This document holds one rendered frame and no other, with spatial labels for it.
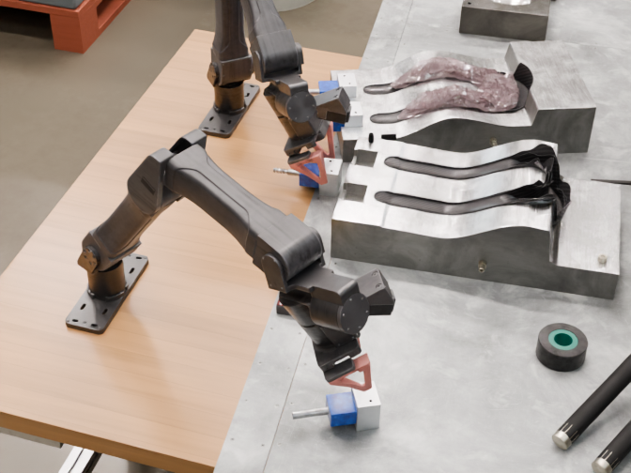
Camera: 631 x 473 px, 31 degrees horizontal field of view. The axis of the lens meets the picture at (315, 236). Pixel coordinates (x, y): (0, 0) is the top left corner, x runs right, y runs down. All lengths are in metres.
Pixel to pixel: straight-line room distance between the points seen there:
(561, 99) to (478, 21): 0.47
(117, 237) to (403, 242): 0.50
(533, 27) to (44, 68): 2.04
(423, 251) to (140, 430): 0.59
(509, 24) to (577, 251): 0.84
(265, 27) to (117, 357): 0.64
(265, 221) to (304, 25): 2.88
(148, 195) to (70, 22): 2.60
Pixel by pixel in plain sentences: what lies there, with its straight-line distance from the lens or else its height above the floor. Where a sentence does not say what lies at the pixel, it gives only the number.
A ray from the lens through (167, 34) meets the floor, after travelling 4.36.
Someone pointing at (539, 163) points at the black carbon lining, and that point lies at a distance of 2.08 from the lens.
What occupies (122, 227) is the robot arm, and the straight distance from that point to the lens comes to 1.81.
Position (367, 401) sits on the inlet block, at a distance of 1.74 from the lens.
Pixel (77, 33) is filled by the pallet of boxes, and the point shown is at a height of 0.08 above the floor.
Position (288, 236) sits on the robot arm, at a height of 1.17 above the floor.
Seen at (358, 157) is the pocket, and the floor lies 0.87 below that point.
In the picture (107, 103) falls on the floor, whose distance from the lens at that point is 3.98.
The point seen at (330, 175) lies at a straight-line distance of 2.17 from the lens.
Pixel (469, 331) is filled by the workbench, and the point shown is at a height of 0.80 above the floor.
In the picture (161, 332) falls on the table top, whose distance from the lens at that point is 1.94.
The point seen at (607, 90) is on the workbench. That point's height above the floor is 0.80.
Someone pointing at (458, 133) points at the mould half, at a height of 0.86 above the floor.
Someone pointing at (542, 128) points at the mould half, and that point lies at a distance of 2.33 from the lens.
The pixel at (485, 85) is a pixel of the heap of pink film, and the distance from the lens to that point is 2.38.
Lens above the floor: 2.15
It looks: 40 degrees down
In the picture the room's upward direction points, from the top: 1 degrees clockwise
